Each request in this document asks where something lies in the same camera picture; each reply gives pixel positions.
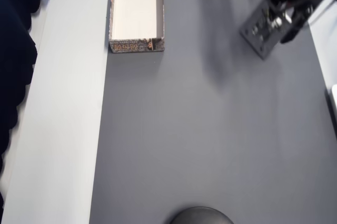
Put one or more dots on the dark blue curtain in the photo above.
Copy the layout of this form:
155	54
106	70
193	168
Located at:
10	50

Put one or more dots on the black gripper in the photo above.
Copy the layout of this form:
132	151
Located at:
293	29

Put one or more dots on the bark-patterned cardboard box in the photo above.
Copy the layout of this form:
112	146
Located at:
137	46

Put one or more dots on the black round stand base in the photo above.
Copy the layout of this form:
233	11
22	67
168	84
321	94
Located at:
201	216

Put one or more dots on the grey table mat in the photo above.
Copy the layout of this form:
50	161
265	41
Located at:
197	129

